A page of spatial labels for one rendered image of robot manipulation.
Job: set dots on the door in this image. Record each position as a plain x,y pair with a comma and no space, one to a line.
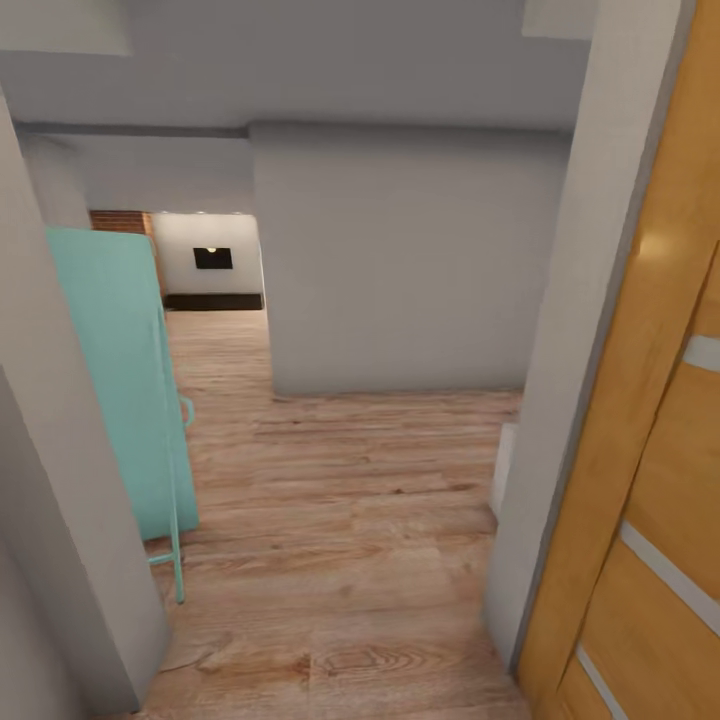
626,622

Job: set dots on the standing mirror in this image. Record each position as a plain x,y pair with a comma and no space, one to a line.
111,284

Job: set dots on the cabinet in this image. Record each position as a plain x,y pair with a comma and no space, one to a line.
210,302

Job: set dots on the wall mounted tv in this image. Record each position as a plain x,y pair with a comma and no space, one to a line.
214,258

